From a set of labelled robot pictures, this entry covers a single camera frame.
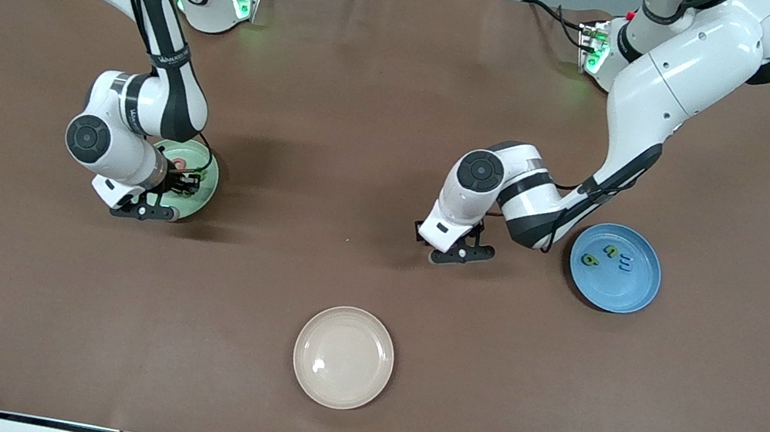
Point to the blue lowercase letter m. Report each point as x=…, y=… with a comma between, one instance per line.
x=629, y=263

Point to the blue plate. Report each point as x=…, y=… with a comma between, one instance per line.
x=623, y=291

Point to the green lowercase letter b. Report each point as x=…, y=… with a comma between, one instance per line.
x=585, y=260

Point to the red capital letter Q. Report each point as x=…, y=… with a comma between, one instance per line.
x=179, y=163

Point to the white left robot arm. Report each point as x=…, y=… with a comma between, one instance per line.
x=689, y=79

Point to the brown table mat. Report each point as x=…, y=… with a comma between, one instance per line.
x=405, y=94

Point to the beige plate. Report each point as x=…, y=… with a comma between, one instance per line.
x=343, y=358

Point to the light green plate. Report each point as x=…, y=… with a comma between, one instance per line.
x=198, y=210

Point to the green lowercase letter n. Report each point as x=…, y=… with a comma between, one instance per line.
x=612, y=249

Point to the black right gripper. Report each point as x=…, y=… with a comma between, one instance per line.
x=174, y=178

